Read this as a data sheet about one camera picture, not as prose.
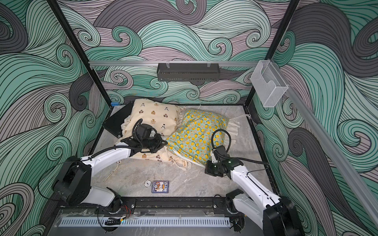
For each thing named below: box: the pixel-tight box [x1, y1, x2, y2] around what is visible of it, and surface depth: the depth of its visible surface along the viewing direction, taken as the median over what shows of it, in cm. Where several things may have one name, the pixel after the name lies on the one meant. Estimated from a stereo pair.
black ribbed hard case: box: [102, 100, 134, 138], surface depth 102 cm
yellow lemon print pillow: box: [165, 109, 229, 166], surface depth 92 cm
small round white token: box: [144, 179, 152, 188], surface depth 83 cm
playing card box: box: [151, 180, 169, 194], surface depth 80 cm
